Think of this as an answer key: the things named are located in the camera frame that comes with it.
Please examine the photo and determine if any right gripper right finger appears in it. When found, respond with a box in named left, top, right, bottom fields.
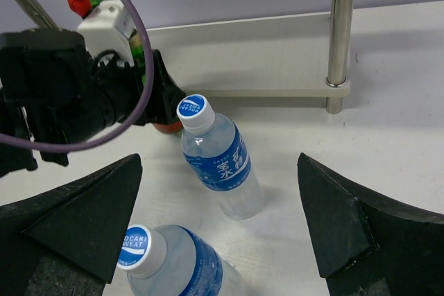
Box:
left=298, top=153, right=443, bottom=295

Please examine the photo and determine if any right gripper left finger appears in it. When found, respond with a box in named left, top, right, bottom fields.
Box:
left=1, top=153, right=143, bottom=295

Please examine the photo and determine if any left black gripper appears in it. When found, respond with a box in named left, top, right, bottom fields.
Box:
left=0, top=28, right=187, bottom=177

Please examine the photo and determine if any Pocari water bottle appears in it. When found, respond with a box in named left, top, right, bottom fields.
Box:
left=117, top=225, right=247, bottom=296
left=176, top=94, right=263, bottom=220

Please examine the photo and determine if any white two-tier shelf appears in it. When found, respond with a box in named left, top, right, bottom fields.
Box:
left=0, top=0, right=444, bottom=115

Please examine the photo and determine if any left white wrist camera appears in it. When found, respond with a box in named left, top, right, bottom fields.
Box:
left=67, top=0, right=135, bottom=66

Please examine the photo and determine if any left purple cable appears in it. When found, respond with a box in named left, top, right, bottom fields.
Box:
left=0, top=0, right=155, bottom=154

